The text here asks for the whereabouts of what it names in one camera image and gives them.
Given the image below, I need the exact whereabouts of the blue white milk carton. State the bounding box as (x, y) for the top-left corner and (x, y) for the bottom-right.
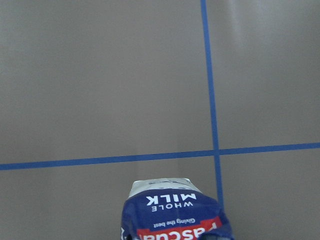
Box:
(120, 178), (235, 240)

